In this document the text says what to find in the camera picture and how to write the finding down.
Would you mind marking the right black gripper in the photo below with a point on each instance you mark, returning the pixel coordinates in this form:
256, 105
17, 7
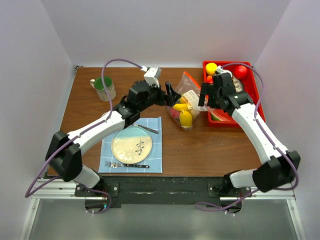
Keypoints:
207, 88

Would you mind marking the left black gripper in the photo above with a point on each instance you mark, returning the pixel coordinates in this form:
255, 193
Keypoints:
169, 99

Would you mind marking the yellow bell pepper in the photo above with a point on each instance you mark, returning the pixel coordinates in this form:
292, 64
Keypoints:
182, 100

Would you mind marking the red apple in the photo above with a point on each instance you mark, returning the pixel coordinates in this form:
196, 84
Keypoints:
174, 113
240, 72

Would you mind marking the clear zip top bag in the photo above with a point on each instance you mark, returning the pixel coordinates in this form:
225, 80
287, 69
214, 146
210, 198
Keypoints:
190, 89

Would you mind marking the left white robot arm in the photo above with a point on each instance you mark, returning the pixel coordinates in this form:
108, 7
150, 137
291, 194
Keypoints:
65, 151

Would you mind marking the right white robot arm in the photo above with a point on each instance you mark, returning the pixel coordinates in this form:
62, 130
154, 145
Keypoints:
278, 164

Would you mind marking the small red tomato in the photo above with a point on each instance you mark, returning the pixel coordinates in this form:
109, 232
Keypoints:
209, 79

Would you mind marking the yellow lemon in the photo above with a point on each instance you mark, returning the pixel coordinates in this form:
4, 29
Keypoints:
211, 68

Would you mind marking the watermelon slice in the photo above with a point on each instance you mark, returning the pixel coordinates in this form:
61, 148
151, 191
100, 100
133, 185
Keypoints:
217, 117

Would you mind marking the silver toy fish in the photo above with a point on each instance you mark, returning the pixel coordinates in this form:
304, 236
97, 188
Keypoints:
237, 84

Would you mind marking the red plastic bin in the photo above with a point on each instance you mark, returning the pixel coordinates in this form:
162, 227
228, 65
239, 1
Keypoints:
249, 85

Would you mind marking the metal spoon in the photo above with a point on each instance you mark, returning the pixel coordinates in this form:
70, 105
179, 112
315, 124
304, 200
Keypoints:
146, 128

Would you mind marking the cream and teal plate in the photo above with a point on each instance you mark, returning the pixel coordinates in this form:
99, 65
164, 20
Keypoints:
131, 145

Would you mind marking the blue checked placemat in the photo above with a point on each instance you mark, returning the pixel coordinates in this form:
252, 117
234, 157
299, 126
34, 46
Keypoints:
154, 159

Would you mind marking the small white cup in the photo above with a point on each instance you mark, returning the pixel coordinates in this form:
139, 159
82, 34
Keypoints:
104, 115

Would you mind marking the green floral mug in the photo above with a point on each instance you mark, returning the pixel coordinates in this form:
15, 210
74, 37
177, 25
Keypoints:
105, 91

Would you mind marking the metal fork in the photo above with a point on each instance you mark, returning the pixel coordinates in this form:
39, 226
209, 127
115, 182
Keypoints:
120, 165

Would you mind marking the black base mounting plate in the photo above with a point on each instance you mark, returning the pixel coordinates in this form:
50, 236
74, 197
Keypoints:
167, 190

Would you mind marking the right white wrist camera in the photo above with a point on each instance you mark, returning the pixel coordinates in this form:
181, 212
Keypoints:
220, 70

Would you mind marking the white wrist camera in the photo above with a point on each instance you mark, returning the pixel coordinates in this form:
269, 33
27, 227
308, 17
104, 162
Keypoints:
151, 75
220, 70

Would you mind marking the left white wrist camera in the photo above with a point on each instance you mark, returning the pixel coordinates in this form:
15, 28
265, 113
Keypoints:
151, 75

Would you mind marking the aluminium frame rail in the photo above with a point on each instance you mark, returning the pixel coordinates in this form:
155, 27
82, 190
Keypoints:
58, 188

